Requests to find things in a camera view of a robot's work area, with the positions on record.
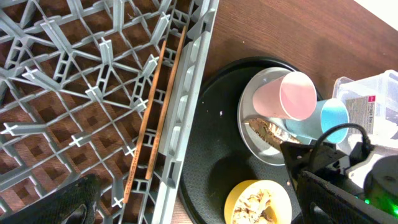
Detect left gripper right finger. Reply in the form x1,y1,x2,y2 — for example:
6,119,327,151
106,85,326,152
280,142,397,223

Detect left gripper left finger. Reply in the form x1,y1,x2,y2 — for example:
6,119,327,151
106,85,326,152
1,174,100,224

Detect food scraps pile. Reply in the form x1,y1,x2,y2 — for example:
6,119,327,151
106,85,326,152
232,188,275,224

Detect yellow bowl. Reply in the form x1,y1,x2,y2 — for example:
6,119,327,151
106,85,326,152
224,180,292,224

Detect brown gold snack wrapper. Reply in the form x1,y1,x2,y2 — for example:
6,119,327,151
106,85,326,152
244,118,301,151

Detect blue plastic cup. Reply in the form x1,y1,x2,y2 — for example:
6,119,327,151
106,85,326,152
285,98,349,139

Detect light grey round plate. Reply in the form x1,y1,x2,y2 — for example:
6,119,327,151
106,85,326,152
237,67,310,166

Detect pink plastic cup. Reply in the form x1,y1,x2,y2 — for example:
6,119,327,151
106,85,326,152
252,72,317,121

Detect wooden chopstick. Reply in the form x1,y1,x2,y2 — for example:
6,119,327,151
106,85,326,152
123,40,167,204
145,26,187,180

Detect grey plastic dishwasher rack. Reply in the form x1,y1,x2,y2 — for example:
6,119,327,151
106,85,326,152
1,0,219,223

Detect clear plastic storage bin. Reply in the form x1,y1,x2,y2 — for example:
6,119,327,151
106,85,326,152
333,70,397,150

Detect round black serving tray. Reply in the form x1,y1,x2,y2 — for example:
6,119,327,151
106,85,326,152
178,56,324,224

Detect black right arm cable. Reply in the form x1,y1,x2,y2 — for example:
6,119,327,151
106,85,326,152
307,123,374,172

